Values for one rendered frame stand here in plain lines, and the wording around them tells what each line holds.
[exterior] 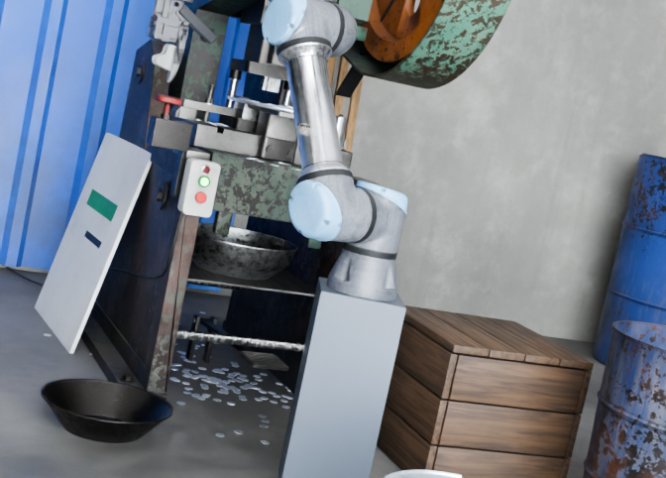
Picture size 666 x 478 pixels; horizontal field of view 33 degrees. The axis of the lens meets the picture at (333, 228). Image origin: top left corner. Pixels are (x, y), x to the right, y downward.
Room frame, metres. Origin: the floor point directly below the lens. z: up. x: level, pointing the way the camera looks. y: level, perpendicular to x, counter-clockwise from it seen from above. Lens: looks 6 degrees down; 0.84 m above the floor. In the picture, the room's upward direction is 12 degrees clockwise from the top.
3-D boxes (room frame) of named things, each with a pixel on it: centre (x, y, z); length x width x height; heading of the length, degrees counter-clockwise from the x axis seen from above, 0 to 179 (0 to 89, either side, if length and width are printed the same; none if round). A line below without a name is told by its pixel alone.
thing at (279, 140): (2.96, 0.18, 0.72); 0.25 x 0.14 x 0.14; 24
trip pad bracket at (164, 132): (2.78, 0.44, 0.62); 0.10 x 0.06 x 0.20; 114
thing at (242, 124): (3.12, 0.25, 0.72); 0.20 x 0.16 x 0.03; 114
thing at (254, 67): (3.12, 0.25, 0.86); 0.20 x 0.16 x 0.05; 114
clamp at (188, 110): (3.05, 0.41, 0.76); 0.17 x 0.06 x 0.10; 114
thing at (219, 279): (3.13, 0.26, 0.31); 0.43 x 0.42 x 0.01; 114
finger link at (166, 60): (2.75, 0.48, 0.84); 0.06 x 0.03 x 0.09; 114
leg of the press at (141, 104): (3.14, 0.55, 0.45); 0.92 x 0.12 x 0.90; 24
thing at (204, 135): (3.12, 0.25, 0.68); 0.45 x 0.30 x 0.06; 114
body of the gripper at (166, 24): (2.76, 0.49, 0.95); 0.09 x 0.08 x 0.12; 114
